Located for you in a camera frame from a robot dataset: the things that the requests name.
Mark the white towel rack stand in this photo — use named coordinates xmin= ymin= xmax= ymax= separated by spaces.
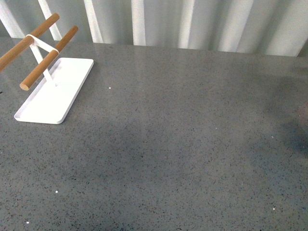
xmin=0 ymin=13 xmax=94 ymax=124

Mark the white curtain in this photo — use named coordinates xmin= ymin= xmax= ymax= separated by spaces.
xmin=0 ymin=0 xmax=308 ymax=57

